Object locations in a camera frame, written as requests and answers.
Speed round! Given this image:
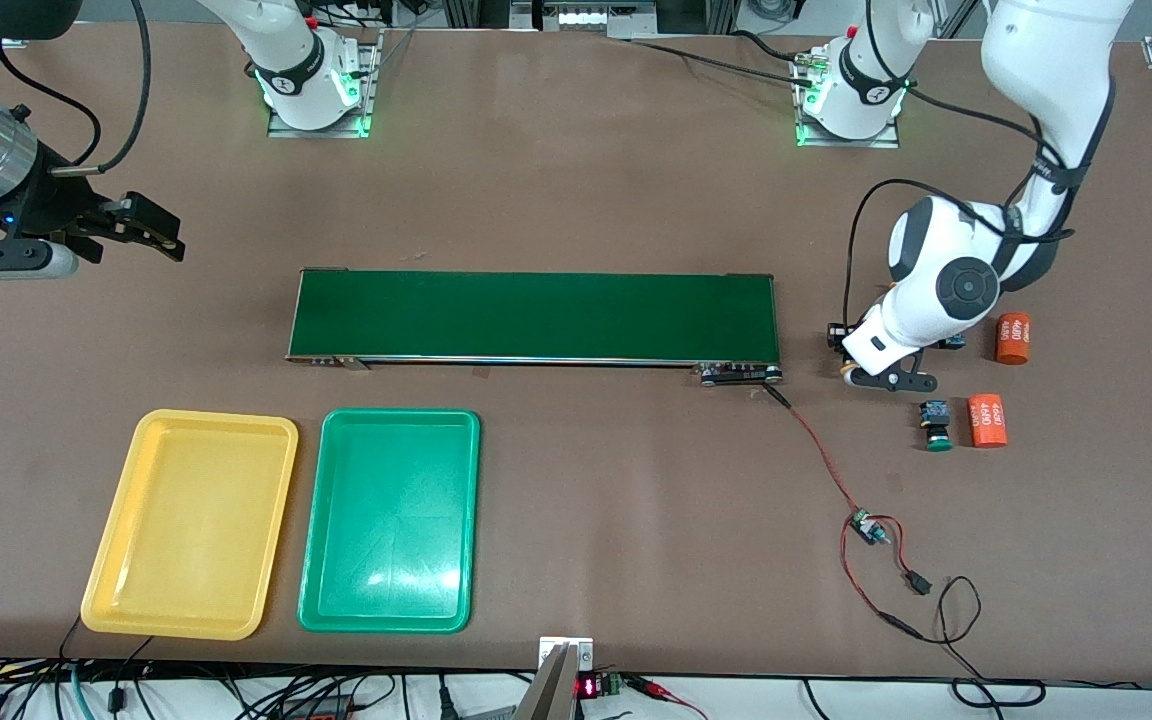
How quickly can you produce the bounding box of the yellow push button switch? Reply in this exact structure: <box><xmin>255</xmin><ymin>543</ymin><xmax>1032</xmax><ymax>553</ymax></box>
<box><xmin>836</xmin><ymin>322</ymin><xmax>867</xmax><ymax>381</ymax></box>

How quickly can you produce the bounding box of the orange cylinder battery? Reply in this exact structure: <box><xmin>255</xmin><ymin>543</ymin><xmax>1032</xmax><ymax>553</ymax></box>
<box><xmin>967</xmin><ymin>393</ymin><xmax>1009</xmax><ymax>449</ymax></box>
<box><xmin>995</xmin><ymin>313</ymin><xmax>1032</xmax><ymax>366</ymax></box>

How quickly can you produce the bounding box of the green conveyor belt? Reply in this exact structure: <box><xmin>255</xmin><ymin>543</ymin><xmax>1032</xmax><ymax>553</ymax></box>
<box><xmin>286</xmin><ymin>268</ymin><xmax>785</xmax><ymax>387</ymax></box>

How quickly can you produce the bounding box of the yellow plastic tray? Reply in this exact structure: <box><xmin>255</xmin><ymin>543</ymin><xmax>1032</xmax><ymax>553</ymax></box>
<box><xmin>81</xmin><ymin>408</ymin><xmax>299</xmax><ymax>641</ymax></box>

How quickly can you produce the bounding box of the green plastic tray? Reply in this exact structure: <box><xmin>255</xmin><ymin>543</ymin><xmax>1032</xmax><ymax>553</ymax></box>
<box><xmin>297</xmin><ymin>408</ymin><xmax>482</xmax><ymax>634</ymax></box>

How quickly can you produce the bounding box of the red clip lead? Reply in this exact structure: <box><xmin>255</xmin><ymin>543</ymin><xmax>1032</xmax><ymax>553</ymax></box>
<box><xmin>626</xmin><ymin>675</ymin><xmax>712</xmax><ymax>720</ymax></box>

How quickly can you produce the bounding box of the lit metal equipment unit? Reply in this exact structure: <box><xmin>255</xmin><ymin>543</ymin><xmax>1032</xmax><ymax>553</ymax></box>
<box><xmin>511</xmin><ymin>0</ymin><xmax>657</xmax><ymax>39</ymax></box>

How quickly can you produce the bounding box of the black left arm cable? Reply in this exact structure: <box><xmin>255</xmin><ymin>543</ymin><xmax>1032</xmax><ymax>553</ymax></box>
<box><xmin>841</xmin><ymin>85</ymin><xmax>1077</xmax><ymax>331</ymax></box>

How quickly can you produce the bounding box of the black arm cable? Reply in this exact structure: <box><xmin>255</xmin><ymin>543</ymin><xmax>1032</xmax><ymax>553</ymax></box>
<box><xmin>0</xmin><ymin>0</ymin><xmax>153</xmax><ymax>176</ymax></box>
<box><xmin>841</xmin><ymin>85</ymin><xmax>1077</xmax><ymax>331</ymax></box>

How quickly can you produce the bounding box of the red and black wire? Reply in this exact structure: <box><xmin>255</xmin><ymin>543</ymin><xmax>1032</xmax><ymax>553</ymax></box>
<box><xmin>761</xmin><ymin>383</ymin><xmax>937</xmax><ymax>641</ymax></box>

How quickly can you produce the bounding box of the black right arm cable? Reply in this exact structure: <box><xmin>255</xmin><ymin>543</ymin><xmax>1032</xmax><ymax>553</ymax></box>
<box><xmin>0</xmin><ymin>0</ymin><xmax>153</xmax><ymax>176</ymax></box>

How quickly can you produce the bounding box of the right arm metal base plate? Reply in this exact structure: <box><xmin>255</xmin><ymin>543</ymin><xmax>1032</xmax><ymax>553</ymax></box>
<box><xmin>266</xmin><ymin>30</ymin><xmax>382</xmax><ymax>139</ymax></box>

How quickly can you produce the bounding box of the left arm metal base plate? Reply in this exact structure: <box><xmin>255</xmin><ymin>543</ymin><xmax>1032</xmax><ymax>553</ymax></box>
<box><xmin>794</xmin><ymin>50</ymin><xmax>902</xmax><ymax>149</ymax></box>

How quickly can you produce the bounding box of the thin black looped cable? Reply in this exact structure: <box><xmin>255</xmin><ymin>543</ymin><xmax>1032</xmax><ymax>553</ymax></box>
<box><xmin>936</xmin><ymin>575</ymin><xmax>1047</xmax><ymax>709</ymax></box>

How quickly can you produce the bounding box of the black cable across table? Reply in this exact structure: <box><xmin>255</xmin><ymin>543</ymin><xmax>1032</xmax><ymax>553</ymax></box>
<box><xmin>626</xmin><ymin>28</ymin><xmax>822</xmax><ymax>91</ymax></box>

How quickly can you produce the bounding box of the tangle of black cables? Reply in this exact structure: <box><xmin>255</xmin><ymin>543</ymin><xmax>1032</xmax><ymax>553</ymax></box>
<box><xmin>0</xmin><ymin>655</ymin><xmax>537</xmax><ymax>720</ymax></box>

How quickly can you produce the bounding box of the teal cable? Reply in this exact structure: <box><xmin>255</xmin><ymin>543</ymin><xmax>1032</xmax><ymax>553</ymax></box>
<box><xmin>66</xmin><ymin>665</ymin><xmax>97</xmax><ymax>720</ymax></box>

